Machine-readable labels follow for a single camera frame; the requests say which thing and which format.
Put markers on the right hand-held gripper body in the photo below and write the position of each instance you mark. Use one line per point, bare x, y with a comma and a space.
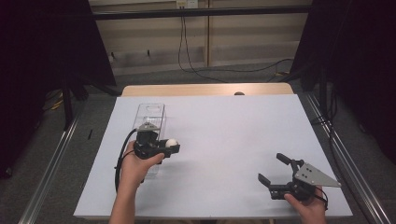
311, 177

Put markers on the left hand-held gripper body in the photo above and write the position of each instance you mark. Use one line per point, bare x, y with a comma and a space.
148, 146

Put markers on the white egg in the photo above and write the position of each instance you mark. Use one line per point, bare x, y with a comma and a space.
171, 142

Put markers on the clear plastic container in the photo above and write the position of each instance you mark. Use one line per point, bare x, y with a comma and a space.
152, 113

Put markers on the person's left hand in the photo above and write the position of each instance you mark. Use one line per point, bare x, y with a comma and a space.
135, 168

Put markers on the person's right hand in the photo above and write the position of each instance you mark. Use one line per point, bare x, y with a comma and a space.
308, 211

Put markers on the white table cover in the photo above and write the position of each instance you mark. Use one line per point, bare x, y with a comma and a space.
233, 130

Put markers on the small black floor piece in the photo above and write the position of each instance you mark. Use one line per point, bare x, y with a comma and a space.
90, 134

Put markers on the wooden table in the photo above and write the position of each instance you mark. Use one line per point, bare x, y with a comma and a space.
193, 89

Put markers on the black stand leg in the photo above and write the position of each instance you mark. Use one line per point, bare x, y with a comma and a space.
67, 105

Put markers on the black curtain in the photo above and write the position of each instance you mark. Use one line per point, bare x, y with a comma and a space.
37, 62
364, 62

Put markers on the black horizontal bar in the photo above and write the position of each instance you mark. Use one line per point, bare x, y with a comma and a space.
199, 12

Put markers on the metal floor rail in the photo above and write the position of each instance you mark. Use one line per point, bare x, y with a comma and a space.
46, 177
348, 165

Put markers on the wooden wall strip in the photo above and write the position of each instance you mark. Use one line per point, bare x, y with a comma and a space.
207, 34

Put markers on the white wall socket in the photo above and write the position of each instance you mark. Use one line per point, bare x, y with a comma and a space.
186, 3

